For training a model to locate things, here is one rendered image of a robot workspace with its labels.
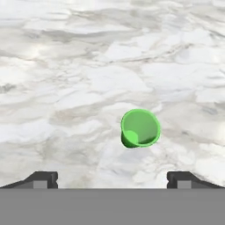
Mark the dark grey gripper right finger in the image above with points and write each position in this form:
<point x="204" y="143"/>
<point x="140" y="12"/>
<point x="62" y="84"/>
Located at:
<point x="181" y="179"/>

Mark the green cup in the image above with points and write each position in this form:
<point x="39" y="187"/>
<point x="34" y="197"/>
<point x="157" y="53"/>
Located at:
<point x="141" y="127"/>

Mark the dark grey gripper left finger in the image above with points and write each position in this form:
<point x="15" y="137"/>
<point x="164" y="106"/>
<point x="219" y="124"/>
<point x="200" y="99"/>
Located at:
<point x="44" y="179"/>

